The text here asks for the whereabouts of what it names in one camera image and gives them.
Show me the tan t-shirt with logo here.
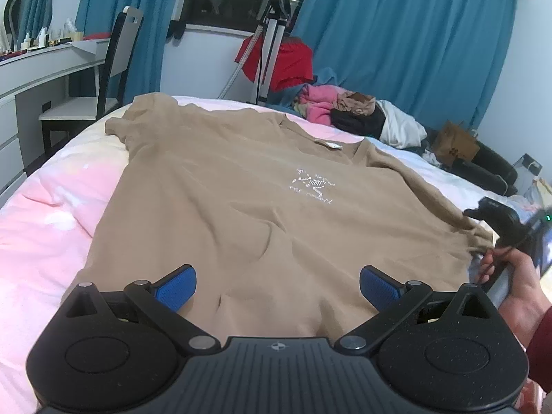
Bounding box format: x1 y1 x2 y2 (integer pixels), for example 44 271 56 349
76 93 492 339

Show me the person's right hand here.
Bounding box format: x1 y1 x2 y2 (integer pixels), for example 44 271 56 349
478 248 551 348

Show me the black sofa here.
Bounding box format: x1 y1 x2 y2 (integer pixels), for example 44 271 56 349
415 127 518 196

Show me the brown paper bag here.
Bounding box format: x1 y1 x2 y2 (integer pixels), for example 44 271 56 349
432 121 480 166

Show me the pastel pink bed sheet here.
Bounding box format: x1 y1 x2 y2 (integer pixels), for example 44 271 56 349
0 94 552 414

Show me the white garment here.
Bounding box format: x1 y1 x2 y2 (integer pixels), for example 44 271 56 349
376 100 427 150

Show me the black garment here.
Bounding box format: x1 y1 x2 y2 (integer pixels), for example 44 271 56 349
330 108 386 138

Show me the brown patterned garment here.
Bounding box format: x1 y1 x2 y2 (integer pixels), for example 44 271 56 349
335 91 376 116

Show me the pink garment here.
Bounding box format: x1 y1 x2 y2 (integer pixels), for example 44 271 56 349
293 84 346 126

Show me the black and white chair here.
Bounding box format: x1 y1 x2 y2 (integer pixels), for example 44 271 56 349
39 6 143 158

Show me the blue curtain right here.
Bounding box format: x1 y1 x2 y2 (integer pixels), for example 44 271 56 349
293 0 516 129

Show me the blue curtain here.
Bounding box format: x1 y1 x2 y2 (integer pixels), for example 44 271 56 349
76 0 177 105
293 0 516 129

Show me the blue garment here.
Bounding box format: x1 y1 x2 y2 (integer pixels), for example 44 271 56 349
266 67 344 111

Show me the red garment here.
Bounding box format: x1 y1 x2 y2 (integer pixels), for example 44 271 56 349
235 37 313 92

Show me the white dressing desk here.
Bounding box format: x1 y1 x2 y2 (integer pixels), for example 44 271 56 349
1 39 109 203

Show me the silver garment steamer stand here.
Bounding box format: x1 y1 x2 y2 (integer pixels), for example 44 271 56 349
218 0 291 106

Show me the blue curtain left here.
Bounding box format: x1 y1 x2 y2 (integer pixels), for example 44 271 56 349
76 0 177 105

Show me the wavy mirror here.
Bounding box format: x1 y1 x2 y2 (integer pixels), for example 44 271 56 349
2 0 52 46

